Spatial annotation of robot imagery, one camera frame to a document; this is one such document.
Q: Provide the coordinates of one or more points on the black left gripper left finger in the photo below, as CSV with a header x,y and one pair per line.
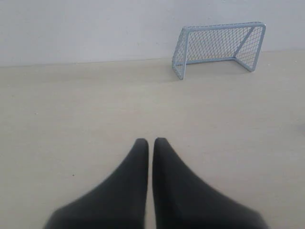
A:
x,y
117,203

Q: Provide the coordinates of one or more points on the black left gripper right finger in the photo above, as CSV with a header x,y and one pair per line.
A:
x,y
184,201

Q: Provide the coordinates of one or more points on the small light blue goal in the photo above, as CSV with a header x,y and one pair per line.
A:
x,y
238,42

